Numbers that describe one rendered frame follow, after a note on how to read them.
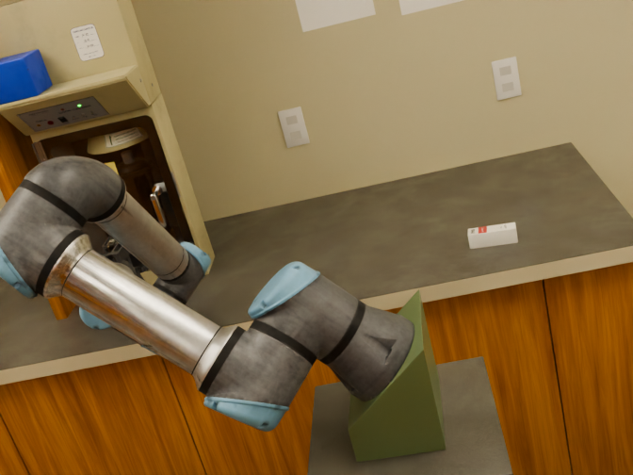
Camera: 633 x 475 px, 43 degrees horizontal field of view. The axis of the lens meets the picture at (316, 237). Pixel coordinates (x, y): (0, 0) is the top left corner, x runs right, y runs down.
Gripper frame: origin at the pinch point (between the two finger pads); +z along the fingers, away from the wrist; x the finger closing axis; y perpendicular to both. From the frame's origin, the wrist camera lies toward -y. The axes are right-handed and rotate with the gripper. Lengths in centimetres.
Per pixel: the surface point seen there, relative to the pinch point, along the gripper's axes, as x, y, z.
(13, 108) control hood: 22.7, 35.0, 11.6
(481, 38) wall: -89, 15, 66
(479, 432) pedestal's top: -65, -20, -60
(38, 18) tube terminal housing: 14, 52, 23
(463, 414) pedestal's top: -63, -20, -54
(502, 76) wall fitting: -93, 3, 65
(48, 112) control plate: 16.5, 31.7, 14.7
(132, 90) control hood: -4.7, 32.4, 14.3
